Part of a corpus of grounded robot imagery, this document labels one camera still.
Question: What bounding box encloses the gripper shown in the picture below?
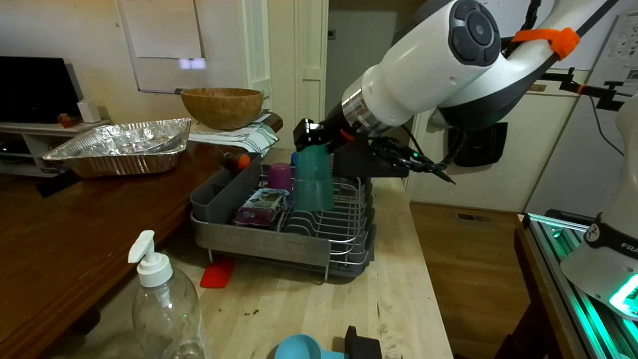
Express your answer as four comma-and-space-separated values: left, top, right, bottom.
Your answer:
293, 101, 360, 152

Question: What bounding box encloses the green plastic cup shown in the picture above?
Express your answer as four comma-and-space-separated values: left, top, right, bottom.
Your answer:
292, 177, 335, 211
296, 144, 333, 180

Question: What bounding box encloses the purple plastic cup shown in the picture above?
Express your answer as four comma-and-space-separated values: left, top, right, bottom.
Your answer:
267, 163, 294, 193

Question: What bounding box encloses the light blue plastic cup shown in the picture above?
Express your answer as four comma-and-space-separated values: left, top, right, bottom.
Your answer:
274, 334, 349, 359

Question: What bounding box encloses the folded striped dish towel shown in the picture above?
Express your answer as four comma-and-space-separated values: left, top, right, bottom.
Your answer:
188, 112, 280, 155

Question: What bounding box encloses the white door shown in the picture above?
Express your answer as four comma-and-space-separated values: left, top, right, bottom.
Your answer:
293, 0, 330, 150

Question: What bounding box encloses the purple printed packet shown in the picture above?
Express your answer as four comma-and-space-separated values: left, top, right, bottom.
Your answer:
233, 188, 291, 229

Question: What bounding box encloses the wooden bowl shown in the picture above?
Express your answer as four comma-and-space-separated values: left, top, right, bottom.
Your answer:
180, 87, 265, 132

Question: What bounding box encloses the grey utensil holder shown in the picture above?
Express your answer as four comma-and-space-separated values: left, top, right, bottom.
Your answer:
190, 154, 265, 225

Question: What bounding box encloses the red plastic drain spout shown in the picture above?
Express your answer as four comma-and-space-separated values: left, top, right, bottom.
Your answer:
199, 258, 234, 289

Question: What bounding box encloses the whiteboard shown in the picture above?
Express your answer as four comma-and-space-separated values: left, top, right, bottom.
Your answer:
116, 0, 208, 94

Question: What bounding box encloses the aluminium foil tray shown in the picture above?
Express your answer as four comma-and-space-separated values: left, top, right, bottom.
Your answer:
42, 118, 192, 179

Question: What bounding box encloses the white cabinet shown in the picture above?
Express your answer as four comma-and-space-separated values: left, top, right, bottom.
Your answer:
405, 79, 583, 213

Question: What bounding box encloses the small white box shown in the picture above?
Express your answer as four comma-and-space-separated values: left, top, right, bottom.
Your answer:
77, 99, 102, 124

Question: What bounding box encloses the clear soap pump bottle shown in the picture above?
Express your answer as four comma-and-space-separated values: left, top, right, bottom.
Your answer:
128, 230, 211, 359

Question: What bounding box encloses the brown wooden table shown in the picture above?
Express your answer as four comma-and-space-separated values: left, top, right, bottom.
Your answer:
0, 112, 284, 359

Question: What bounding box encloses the black television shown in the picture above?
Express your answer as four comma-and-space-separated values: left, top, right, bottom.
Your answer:
0, 56, 84, 125

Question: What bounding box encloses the white television shelf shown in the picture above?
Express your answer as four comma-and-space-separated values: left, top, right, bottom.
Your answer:
0, 119, 111, 179

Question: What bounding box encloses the white refrigerator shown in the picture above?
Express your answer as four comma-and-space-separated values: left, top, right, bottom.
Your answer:
524, 9, 638, 220

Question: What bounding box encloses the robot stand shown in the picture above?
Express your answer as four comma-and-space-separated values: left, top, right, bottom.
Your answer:
515, 209, 638, 359

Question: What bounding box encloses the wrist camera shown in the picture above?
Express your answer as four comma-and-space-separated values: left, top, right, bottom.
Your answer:
332, 138, 410, 179

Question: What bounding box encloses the orange-handled utensil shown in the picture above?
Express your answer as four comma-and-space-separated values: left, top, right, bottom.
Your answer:
221, 152, 252, 173

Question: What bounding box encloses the grey wire dish rack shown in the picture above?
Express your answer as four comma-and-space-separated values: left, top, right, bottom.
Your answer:
189, 150, 377, 281

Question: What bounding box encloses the black cable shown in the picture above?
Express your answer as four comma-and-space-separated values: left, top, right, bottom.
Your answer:
588, 95, 626, 157

